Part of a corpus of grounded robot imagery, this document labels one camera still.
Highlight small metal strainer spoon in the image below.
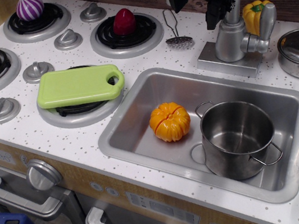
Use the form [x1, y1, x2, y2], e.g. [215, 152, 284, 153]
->
[162, 9, 194, 49]

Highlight silver sink basin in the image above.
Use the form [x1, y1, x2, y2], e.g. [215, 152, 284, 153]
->
[98, 68, 299, 203]

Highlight orange toy pumpkin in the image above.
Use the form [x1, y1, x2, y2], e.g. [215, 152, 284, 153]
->
[149, 102, 191, 142]

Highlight silver stove knob left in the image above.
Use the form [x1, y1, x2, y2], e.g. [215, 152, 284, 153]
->
[22, 62, 55, 84]

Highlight green plastic cutting board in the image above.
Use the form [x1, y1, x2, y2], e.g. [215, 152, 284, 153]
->
[37, 65, 125, 109]

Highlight silver stove knob back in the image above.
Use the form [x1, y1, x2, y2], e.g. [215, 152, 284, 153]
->
[80, 2, 107, 23]

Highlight steel pot in sink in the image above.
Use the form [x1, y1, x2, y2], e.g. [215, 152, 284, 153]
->
[197, 101, 284, 180]

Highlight purple striped toy onion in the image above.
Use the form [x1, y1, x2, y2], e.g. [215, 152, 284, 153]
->
[16, 0, 45, 22]

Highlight silver oven dial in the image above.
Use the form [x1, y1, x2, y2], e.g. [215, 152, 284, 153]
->
[26, 159, 63, 191]

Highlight silver stove knob middle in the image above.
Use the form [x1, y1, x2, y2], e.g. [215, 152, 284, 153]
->
[54, 29, 83, 51]

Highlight silver toy faucet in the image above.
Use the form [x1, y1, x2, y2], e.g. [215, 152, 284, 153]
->
[197, 0, 277, 78]

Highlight back left stove burner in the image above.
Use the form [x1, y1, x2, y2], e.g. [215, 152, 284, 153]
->
[3, 3, 71, 44]

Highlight silver stove knob front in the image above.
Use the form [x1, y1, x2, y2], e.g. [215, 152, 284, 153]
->
[0, 98, 21, 124]

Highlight yellow toy bell pepper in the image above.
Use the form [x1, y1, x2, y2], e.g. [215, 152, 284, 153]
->
[242, 0, 271, 36]

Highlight silver oven door handle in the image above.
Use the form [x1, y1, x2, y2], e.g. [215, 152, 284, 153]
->
[0, 139, 98, 224]

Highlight front right stove burner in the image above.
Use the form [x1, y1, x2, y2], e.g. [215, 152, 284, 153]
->
[31, 59, 128, 134]

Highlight back right stove burner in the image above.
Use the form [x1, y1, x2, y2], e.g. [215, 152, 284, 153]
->
[89, 13, 164, 59]

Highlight silver stove knob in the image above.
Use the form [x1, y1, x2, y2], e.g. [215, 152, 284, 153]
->
[0, 98, 21, 124]
[54, 29, 83, 51]
[80, 2, 107, 23]
[22, 62, 55, 84]

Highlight red toy egg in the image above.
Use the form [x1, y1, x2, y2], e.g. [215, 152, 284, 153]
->
[113, 8, 137, 36]

